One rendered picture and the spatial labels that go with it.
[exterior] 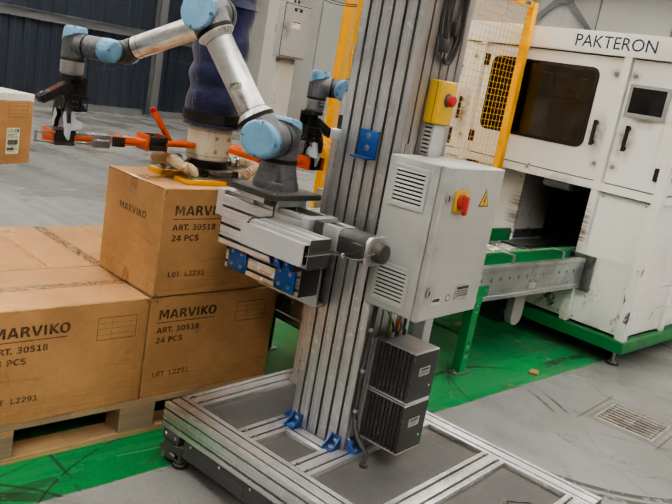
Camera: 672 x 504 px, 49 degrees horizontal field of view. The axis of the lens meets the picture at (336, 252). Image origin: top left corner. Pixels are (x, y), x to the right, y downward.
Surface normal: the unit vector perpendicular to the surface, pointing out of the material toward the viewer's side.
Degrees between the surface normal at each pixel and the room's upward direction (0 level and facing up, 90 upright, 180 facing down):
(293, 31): 90
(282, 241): 90
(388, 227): 90
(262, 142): 96
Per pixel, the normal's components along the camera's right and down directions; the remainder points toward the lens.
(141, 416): 0.68, 0.28
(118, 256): -0.70, 0.04
